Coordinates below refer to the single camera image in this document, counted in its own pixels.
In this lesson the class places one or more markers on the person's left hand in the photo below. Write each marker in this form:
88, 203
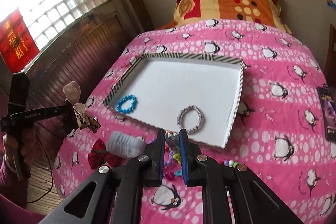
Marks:
28, 150

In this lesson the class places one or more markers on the striped cardboard box tray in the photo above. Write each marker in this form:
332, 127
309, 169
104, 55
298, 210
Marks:
166, 83

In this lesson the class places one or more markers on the orange yellow rose blanket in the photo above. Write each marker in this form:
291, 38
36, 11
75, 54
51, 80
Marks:
266, 12

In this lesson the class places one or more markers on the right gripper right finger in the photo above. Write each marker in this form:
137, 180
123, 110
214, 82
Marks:
230, 194

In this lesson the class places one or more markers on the red velvet bow clip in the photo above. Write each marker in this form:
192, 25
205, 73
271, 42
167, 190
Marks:
99, 156

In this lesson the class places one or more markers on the pink penguin blanket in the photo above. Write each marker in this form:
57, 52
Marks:
279, 131

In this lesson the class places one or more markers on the light blue fuzzy band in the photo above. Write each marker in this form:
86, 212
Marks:
124, 145

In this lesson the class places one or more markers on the leopard print ribbon bow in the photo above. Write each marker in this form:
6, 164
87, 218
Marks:
84, 119

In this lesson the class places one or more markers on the wooden chair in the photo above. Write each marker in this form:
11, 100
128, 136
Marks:
329, 70

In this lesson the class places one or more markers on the smartphone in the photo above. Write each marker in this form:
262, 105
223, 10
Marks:
328, 113

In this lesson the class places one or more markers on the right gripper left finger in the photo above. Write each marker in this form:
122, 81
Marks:
114, 195

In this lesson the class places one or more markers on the red paper decoration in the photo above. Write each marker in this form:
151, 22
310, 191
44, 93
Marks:
17, 45

